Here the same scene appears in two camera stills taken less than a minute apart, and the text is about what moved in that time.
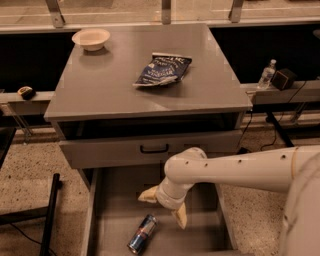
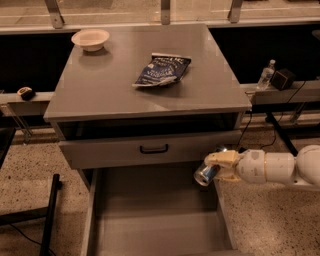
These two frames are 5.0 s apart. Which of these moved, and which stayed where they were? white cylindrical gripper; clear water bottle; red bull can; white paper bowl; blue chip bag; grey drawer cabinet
Moved: red bull can; white cylindrical gripper
Stayed: white paper bowl; grey drawer cabinet; clear water bottle; blue chip bag
